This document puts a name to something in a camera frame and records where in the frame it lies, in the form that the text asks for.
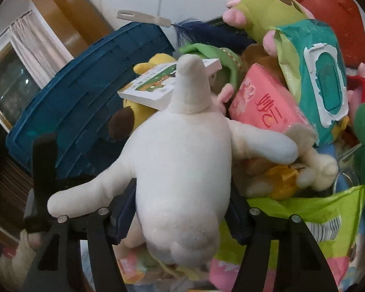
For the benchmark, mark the green and pink plush toy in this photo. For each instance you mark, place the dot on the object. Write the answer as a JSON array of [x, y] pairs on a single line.
[[261, 15]]

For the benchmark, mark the wooden door frame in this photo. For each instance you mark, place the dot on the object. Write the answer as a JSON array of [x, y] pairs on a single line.
[[64, 6]]

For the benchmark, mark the window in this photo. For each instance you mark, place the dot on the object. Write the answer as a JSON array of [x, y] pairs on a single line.
[[9, 79]]

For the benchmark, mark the white curtain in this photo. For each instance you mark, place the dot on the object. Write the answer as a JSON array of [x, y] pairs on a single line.
[[36, 36]]

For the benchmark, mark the green wet wipes packet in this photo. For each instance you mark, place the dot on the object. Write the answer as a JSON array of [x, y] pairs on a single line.
[[295, 51]]

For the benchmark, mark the brown plush toy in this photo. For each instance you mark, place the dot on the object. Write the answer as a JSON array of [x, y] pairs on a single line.
[[255, 56]]

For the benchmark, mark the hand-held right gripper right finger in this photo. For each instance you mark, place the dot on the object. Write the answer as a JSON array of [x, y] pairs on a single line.
[[235, 222]]

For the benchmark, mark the pink tissue packet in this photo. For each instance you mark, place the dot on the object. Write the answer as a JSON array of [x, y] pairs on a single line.
[[261, 97]]

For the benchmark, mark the orange plush toy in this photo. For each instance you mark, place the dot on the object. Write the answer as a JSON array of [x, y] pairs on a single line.
[[279, 178]]

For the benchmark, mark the yellow plush toy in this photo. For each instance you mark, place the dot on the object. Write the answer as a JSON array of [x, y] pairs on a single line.
[[153, 62]]

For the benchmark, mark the dark blue feather duster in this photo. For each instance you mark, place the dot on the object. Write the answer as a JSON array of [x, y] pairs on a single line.
[[206, 32]]

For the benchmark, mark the green hat plush doll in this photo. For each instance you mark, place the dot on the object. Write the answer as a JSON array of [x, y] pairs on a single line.
[[213, 53]]

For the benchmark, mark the white plush toy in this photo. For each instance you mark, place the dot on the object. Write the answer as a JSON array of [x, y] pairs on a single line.
[[182, 164]]

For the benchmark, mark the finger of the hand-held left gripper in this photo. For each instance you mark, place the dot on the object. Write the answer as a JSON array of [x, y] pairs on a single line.
[[44, 161]]

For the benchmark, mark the red handbag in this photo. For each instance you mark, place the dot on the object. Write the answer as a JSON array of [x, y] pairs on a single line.
[[331, 9]]

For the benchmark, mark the lime green bag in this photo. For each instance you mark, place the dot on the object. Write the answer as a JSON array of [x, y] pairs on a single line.
[[307, 210]]

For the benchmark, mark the blue plastic crate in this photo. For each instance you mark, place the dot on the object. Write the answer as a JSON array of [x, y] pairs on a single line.
[[88, 97]]

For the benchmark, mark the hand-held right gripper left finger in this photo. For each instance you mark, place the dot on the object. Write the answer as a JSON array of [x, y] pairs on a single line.
[[123, 222]]

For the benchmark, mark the green and white cardboard box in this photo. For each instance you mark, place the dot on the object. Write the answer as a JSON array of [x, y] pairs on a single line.
[[152, 85]]

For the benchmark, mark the pink pig plush toy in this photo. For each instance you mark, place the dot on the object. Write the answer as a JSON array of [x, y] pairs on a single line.
[[362, 85]]

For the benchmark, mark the beige plush toy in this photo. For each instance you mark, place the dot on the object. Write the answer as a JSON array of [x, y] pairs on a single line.
[[319, 164]]

